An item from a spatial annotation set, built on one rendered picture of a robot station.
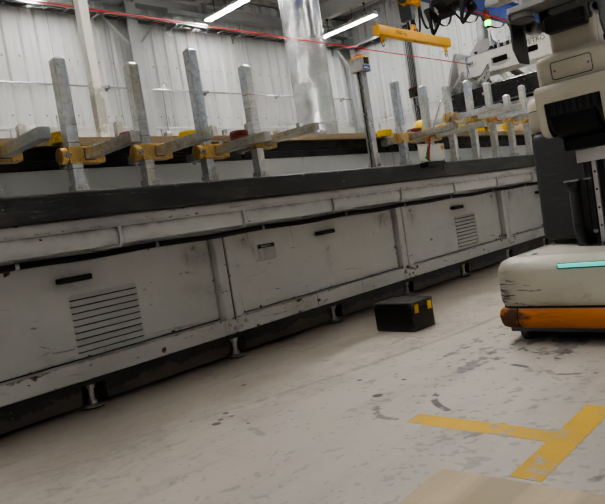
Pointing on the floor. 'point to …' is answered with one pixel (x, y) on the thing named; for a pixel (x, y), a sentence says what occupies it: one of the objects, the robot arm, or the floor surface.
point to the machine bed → (208, 279)
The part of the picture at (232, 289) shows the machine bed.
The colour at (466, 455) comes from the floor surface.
